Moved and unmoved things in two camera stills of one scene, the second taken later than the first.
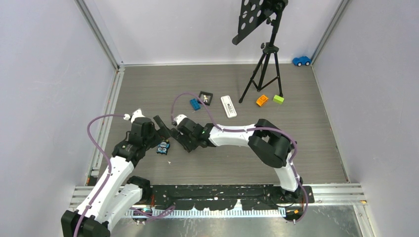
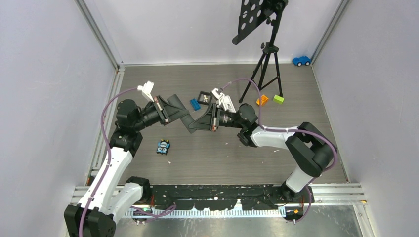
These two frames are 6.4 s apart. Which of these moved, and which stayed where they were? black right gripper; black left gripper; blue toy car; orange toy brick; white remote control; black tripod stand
Moved: black right gripper; black left gripper
Stayed: orange toy brick; blue toy car; black tripod stand; white remote control
